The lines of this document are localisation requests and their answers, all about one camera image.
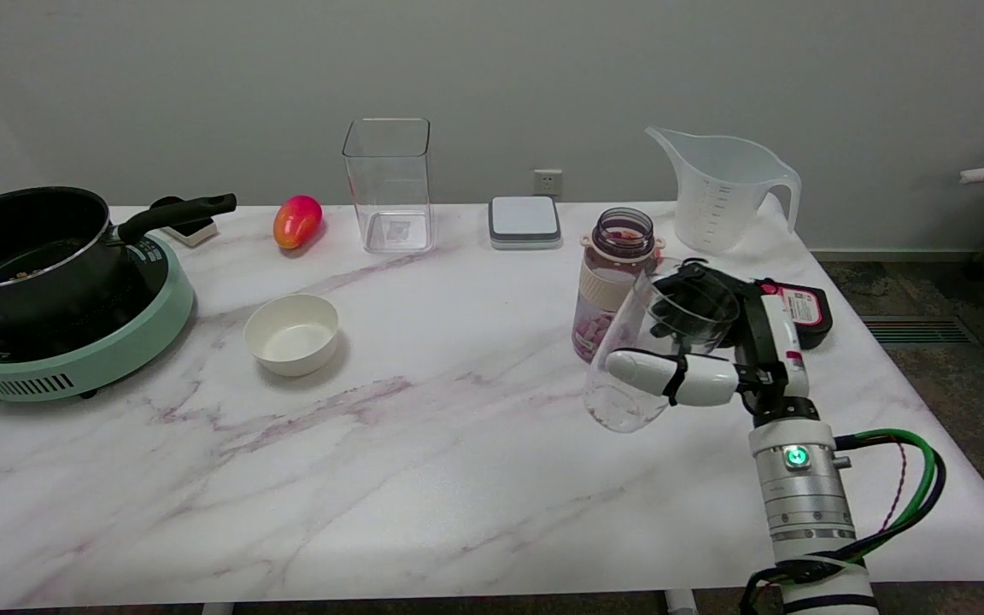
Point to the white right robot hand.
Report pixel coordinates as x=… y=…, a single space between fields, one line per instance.
x=770 y=350

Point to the clear plastic measuring cup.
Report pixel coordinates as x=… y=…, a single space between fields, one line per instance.
x=629 y=410

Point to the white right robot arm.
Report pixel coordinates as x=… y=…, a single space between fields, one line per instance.
x=804 y=504

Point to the large translucent measuring jug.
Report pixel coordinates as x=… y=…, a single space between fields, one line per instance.
x=718 y=201

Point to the black case with pink label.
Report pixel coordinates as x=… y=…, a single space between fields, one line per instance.
x=815 y=312

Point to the floor vent grille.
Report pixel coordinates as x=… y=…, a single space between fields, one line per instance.
x=919 y=330

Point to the clear bottle with pink pills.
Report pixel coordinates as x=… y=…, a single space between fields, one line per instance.
x=607 y=273

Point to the clear square storage container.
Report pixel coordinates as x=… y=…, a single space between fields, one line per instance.
x=388 y=184

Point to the white bowl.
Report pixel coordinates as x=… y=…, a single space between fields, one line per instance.
x=291 y=335

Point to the red yellow mango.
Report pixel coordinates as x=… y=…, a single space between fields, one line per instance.
x=296 y=221

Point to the small white black device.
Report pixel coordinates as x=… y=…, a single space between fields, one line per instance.
x=193 y=231

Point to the mint green induction cooker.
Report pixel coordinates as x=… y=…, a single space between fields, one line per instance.
x=116 y=342

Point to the white wall socket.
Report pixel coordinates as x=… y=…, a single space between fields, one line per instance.
x=547 y=181

